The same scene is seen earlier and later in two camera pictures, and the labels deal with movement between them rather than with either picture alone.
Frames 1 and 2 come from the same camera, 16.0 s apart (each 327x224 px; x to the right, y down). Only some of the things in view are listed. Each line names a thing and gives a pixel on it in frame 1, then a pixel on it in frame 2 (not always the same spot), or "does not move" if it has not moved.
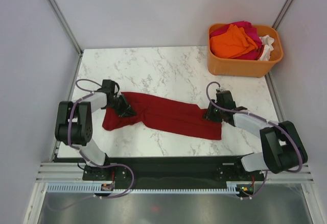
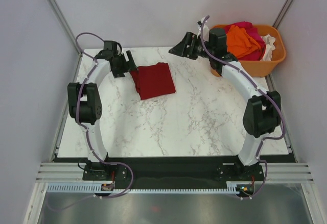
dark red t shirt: [160, 115] → [153, 80]
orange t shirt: [233, 43] does not move
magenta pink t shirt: [253, 55] does not move
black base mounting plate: [177, 170] does not move
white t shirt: [267, 43] does not move
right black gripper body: [214, 113] → [197, 48]
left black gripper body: [120, 105] → [121, 65]
